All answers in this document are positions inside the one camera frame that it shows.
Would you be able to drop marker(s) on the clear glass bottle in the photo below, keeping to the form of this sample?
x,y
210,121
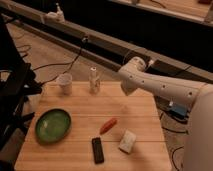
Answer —
x,y
94,80

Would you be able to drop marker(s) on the long metal rail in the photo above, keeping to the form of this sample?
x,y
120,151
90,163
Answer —
x,y
180,47

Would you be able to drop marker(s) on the black tripod stand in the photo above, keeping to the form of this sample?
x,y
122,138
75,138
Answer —
x,y
20,83

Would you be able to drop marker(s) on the white plastic cup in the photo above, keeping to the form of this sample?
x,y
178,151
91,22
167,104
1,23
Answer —
x,y
65,83

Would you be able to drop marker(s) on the orange carrot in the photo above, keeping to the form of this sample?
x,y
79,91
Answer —
x,y
108,125

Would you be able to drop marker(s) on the blue box on floor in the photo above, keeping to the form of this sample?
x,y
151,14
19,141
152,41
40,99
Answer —
x,y
177,110

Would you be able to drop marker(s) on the white object on rail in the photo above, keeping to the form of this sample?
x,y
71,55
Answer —
x,y
58,15

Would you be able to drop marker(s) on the green round plate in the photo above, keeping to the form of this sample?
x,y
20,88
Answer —
x,y
52,126

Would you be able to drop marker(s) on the black remote control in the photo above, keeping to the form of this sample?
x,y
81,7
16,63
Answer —
x,y
97,150

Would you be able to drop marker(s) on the white rectangular sponge block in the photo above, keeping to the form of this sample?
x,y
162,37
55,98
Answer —
x,y
127,142

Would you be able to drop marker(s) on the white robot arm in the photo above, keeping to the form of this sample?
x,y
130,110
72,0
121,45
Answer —
x,y
195,96

